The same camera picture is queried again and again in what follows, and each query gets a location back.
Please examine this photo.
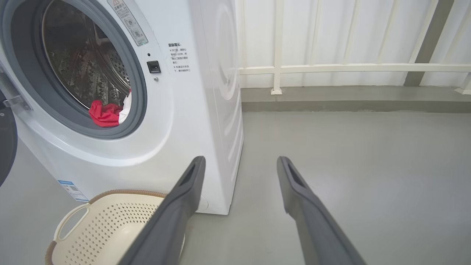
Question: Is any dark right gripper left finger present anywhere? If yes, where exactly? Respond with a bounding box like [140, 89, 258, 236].
[118, 156, 206, 265]

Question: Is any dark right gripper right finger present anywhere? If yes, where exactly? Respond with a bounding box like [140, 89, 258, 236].
[277, 156, 366, 265]

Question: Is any red and white garment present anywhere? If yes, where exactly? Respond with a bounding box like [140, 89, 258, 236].
[88, 90, 132, 127]

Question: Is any dark washing machine door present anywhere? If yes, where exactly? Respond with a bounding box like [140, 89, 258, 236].
[0, 90, 18, 188]

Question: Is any cream perforated laundry basket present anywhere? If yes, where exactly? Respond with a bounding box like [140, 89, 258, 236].
[45, 190, 186, 265]

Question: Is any white front-load washing machine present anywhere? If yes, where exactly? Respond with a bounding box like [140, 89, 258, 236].
[0, 0, 244, 216]

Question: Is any stainless steel washing machine drum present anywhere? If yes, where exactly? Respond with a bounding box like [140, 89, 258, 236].
[41, 0, 131, 111]

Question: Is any blue energy label sticker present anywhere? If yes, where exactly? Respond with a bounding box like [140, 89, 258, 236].
[58, 180, 89, 202]

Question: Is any white metal railing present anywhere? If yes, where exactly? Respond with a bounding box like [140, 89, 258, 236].
[235, 0, 471, 95]

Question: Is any printed notice text label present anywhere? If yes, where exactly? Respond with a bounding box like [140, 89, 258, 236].
[168, 42, 191, 72]

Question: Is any grey warning sticker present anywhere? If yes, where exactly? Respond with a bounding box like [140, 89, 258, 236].
[107, 0, 149, 46]

